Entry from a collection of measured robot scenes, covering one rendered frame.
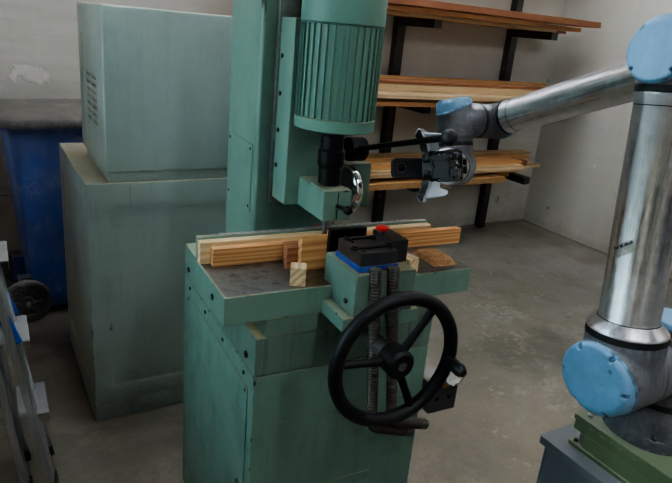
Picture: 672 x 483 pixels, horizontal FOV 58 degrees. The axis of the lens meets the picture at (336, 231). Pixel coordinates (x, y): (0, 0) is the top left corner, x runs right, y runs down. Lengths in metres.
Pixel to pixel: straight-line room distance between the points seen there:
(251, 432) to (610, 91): 1.05
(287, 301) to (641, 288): 0.67
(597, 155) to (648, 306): 3.69
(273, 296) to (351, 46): 0.52
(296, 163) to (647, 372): 0.84
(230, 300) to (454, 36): 3.52
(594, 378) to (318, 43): 0.84
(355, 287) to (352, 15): 0.53
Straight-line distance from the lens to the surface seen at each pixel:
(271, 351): 1.28
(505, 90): 4.22
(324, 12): 1.26
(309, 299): 1.26
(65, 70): 3.45
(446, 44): 4.44
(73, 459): 2.29
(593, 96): 1.46
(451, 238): 1.61
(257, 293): 1.21
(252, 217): 1.54
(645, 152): 1.21
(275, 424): 1.39
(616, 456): 1.51
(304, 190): 1.42
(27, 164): 2.90
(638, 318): 1.26
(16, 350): 1.90
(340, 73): 1.26
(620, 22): 4.89
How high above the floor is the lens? 1.41
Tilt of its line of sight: 18 degrees down
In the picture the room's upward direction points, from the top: 5 degrees clockwise
